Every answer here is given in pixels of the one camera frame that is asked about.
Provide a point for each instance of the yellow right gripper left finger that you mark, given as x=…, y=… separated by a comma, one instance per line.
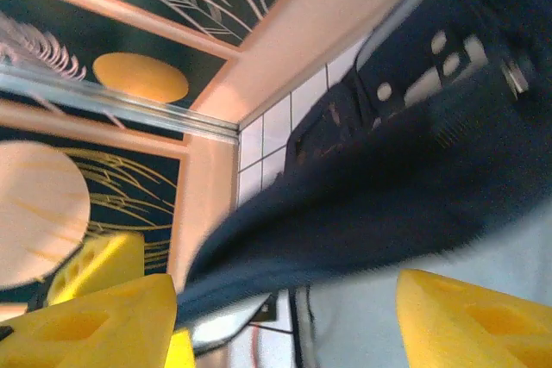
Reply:
x=86, y=333

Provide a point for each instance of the aluminium frame post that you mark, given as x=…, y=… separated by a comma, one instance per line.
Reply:
x=129, y=103

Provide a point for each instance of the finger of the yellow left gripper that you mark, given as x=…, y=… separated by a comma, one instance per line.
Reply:
x=108, y=264
x=181, y=351

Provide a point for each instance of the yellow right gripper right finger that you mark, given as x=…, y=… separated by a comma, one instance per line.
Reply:
x=474, y=329

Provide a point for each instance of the navy blue student backpack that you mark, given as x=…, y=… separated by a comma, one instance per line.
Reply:
x=388, y=170

